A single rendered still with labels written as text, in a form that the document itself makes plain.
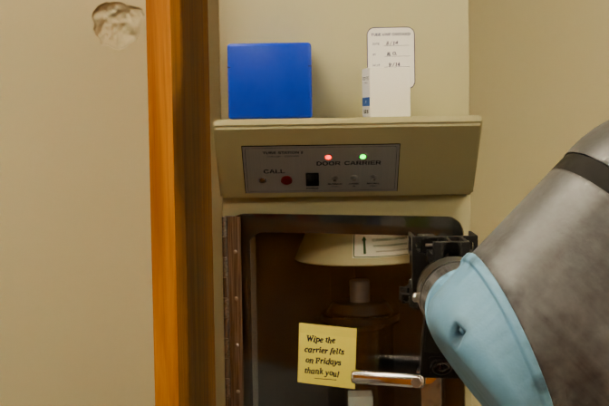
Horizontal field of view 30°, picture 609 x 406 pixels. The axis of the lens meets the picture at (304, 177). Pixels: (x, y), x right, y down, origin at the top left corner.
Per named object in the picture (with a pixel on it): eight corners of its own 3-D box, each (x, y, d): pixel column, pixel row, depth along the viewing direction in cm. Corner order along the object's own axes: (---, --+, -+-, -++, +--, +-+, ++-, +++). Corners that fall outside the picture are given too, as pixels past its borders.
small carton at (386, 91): (362, 117, 142) (362, 69, 142) (401, 116, 143) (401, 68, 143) (370, 117, 137) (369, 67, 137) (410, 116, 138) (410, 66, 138)
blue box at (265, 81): (234, 119, 145) (233, 48, 145) (312, 118, 145) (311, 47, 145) (228, 119, 135) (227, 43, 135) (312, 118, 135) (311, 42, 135)
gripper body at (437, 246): (473, 230, 127) (489, 242, 115) (473, 306, 127) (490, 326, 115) (404, 231, 127) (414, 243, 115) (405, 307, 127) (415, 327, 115)
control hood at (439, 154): (220, 197, 147) (218, 119, 146) (471, 193, 146) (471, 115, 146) (212, 204, 135) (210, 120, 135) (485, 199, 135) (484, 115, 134)
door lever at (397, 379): (362, 379, 140) (362, 358, 140) (438, 383, 137) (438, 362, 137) (349, 389, 135) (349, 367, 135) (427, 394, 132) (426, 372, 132)
